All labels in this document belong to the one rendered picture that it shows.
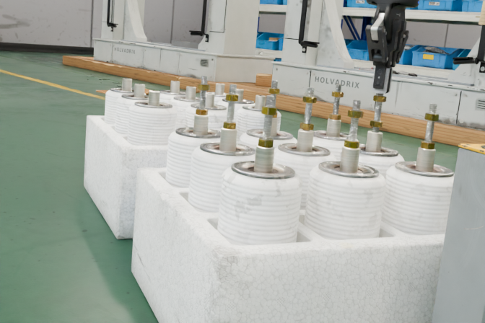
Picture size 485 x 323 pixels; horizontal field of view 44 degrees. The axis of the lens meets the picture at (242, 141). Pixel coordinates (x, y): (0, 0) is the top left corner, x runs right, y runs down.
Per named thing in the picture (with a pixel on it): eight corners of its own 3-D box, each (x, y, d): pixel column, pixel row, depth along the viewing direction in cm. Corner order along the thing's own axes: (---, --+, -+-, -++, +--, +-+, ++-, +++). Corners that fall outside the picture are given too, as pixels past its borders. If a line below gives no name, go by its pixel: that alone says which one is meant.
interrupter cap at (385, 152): (382, 161, 85) (382, 156, 85) (337, 150, 90) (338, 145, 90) (407, 156, 90) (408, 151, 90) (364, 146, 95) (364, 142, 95)
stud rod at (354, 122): (352, 158, 75) (359, 99, 74) (354, 161, 74) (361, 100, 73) (344, 158, 75) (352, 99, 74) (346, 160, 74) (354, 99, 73)
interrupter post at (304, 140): (299, 154, 84) (302, 131, 83) (292, 151, 86) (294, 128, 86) (315, 154, 85) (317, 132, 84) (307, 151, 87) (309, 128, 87)
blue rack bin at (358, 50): (365, 59, 684) (367, 40, 680) (394, 62, 657) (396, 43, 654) (338, 57, 649) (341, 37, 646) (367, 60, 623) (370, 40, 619)
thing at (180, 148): (171, 232, 100) (178, 126, 97) (226, 240, 99) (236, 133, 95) (152, 251, 91) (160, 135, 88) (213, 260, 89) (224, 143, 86)
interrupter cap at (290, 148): (291, 158, 81) (292, 153, 81) (268, 147, 88) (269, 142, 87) (340, 158, 84) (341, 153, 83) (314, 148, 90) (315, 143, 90)
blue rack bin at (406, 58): (396, 63, 651) (399, 43, 647) (428, 66, 624) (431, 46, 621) (370, 60, 617) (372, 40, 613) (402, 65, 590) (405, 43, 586)
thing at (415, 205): (356, 293, 82) (373, 166, 79) (391, 277, 89) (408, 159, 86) (421, 320, 76) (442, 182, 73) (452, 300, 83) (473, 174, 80)
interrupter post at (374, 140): (375, 155, 88) (378, 133, 88) (361, 152, 90) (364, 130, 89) (383, 154, 90) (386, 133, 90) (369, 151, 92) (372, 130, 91)
